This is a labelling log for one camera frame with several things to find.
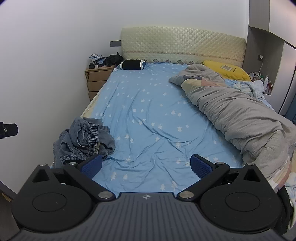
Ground blue denim jeans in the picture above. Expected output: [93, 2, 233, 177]
[52, 118, 115, 168]

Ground dark clothes pile on nightstand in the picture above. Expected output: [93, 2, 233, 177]
[89, 53, 123, 69]

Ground cream mattress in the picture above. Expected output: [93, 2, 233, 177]
[80, 91, 101, 118]

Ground light blue star bedsheet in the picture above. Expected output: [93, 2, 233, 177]
[90, 63, 243, 194]

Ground grey quilt duvet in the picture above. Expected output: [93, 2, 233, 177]
[169, 64, 295, 189]

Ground brown wooden nightstand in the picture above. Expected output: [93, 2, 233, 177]
[85, 65, 115, 100]

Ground yellow pillow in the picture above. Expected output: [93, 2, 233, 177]
[202, 60, 251, 81]

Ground bottles on bedside shelf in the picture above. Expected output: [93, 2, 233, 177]
[248, 72, 273, 94]

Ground black rolled bolster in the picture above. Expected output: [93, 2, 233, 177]
[118, 60, 147, 70]

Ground cream quilted headboard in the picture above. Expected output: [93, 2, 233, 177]
[120, 26, 246, 67]

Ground white charger cable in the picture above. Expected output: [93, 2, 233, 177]
[256, 54, 265, 75]

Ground grey wall socket plate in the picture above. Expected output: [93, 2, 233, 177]
[109, 40, 121, 48]

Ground grey wall cabinet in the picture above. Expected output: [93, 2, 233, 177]
[243, 1, 295, 115]

